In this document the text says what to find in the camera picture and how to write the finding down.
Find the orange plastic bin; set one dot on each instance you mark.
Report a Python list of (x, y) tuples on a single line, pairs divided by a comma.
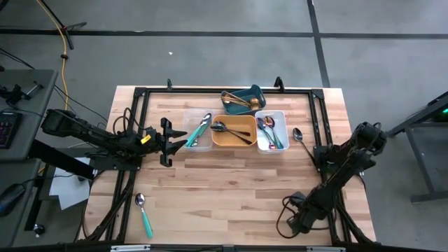
[(241, 120)]

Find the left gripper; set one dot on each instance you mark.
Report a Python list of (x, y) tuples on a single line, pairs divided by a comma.
[(162, 143)]

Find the black equipment cart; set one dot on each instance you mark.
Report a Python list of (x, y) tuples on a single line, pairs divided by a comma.
[(425, 115)]

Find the clear plastic bin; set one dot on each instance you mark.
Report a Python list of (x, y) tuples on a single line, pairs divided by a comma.
[(189, 120)]

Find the yellow tape tag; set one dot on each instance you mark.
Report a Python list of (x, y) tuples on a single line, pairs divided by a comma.
[(145, 139)]

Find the black round caster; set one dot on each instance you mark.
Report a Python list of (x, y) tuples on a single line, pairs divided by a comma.
[(38, 229)]

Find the black aluminium rig frame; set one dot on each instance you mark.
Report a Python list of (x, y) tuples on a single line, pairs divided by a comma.
[(290, 91)]

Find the silver bracket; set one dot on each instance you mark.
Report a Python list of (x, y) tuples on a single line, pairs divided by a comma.
[(325, 249), (129, 248)]

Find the white plastic bin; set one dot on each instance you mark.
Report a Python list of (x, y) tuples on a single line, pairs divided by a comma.
[(285, 117)]

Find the black clamp bracket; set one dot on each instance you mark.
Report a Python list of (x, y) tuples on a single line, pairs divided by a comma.
[(279, 84), (169, 84)]

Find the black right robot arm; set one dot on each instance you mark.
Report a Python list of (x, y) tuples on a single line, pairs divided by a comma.
[(336, 182)]

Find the black support beam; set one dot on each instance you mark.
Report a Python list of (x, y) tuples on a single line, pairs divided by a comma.
[(56, 159)]

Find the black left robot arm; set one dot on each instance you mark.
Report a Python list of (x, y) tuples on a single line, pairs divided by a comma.
[(87, 134)]

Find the black backlit keyboard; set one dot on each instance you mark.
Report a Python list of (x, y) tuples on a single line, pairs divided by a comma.
[(8, 129)]

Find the grey side desk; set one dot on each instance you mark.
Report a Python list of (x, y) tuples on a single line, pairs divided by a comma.
[(21, 87), (17, 227)]

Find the white paper sheets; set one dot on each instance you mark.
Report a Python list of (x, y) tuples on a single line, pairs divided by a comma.
[(70, 192)]

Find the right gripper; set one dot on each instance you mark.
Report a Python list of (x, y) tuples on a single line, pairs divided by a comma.
[(302, 218)]

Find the black computer mouse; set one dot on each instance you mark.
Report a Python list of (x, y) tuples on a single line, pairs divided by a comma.
[(10, 197)]

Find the black desk clamp tool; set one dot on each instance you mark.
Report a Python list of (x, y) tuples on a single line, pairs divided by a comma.
[(15, 94)]

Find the teal plastic bin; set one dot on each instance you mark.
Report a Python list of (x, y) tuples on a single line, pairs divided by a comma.
[(250, 92)]

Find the black tripod stand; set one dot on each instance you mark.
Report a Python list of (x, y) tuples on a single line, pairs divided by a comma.
[(75, 26)]

